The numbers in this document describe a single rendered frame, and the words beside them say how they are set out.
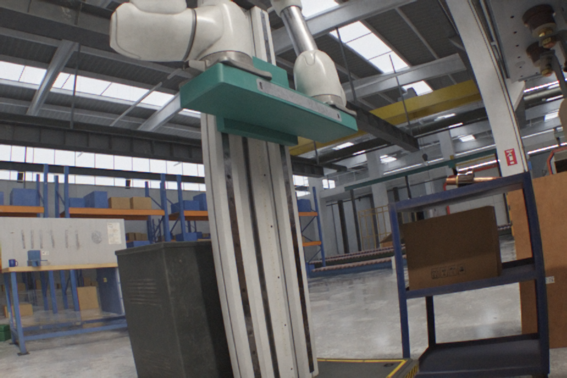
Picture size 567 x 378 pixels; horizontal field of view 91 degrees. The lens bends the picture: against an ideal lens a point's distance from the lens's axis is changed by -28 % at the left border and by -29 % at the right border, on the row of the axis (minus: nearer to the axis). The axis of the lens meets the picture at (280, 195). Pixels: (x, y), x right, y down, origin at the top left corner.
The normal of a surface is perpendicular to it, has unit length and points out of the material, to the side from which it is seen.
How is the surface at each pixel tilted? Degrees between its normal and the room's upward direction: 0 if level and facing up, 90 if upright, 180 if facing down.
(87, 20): 90
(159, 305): 90
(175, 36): 131
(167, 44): 146
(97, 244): 90
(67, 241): 90
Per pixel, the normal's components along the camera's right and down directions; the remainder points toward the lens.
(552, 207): -0.64, -0.04
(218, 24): 0.43, -0.18
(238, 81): 0.77, -0.20
